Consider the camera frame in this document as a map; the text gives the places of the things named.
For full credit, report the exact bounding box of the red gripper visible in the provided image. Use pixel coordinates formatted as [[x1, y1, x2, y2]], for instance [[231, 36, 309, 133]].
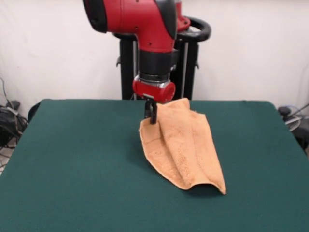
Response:
[[132, 79, 176, 125]]

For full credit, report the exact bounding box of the orange terry towel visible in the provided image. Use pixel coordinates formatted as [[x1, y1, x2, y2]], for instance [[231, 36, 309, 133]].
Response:
[[138, 98, 227, 195]]

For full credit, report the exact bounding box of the dark green table cloth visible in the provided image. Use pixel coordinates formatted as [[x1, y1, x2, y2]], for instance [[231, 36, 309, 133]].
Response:
[[0, 98, 309, 232]]

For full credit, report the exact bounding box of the small black device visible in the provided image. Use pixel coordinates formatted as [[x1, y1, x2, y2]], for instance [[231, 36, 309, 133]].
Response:
[[6, 100, 21, 110]]

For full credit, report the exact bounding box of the grey stand base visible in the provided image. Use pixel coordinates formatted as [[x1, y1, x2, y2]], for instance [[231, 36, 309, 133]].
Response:
[[284, 115, 302, 131]]

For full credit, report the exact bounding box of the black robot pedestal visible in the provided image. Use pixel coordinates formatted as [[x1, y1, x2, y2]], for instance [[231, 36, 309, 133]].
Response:
[[111, 15, 212, 100]]

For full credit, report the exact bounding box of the black cable bundle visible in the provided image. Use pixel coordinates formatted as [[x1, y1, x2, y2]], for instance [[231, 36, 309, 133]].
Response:
[[0, 77, 29, 150]]

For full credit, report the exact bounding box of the light blue cable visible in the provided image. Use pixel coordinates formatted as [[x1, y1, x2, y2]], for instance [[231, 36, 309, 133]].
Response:
[[283, 103, 309, 116]]

